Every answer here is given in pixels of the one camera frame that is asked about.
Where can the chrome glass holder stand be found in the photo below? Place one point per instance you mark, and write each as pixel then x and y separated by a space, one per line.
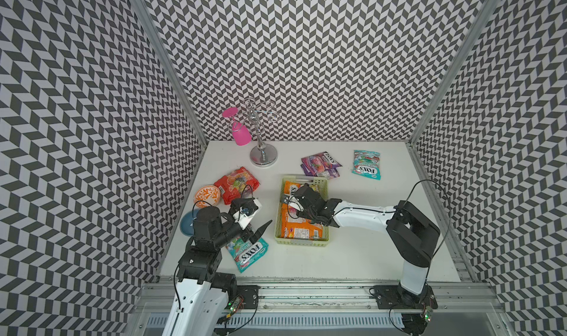
pixel 263 154

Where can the red candy bag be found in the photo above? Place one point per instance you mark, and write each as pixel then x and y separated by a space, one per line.
pixel 233 184

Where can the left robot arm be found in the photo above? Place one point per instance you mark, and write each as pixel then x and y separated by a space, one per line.
pixel 202 292

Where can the aluminium front rail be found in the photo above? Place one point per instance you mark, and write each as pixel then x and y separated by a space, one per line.
pixel 290 295

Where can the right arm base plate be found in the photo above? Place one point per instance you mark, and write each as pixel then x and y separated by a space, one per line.
pixel 395 297

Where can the teal candy bag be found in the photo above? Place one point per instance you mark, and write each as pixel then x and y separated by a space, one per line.
pixel 366 164
pixel 246 253

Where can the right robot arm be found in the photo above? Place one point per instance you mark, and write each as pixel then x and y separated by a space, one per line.
pixel 414 235

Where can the teal candy bag back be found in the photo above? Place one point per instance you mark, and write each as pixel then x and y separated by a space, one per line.
pixel 366 164

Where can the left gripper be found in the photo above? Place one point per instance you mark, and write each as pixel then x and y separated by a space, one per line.
pixel 258 232

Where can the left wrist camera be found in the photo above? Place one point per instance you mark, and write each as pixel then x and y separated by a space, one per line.
pixel 243 211

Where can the light green plastic basket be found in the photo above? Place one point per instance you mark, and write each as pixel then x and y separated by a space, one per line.
pixel 323 187

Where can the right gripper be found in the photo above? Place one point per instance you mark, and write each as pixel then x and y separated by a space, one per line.
pixel 303 213

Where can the purple candy bag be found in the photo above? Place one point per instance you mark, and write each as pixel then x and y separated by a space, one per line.
pixel 320 165

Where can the orange patterned bowl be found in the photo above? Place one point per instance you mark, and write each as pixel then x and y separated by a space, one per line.
pixel 207 195

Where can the pink orange candy bag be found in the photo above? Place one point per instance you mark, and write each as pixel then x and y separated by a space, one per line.
pixel 288 214

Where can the teal candy bag front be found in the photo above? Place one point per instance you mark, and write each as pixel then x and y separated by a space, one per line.
pixel 246 253

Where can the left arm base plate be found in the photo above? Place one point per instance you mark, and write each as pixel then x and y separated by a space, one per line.
pixel 243 297

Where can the pink plastic wine glass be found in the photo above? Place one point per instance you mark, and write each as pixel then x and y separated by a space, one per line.
pixel 239 131

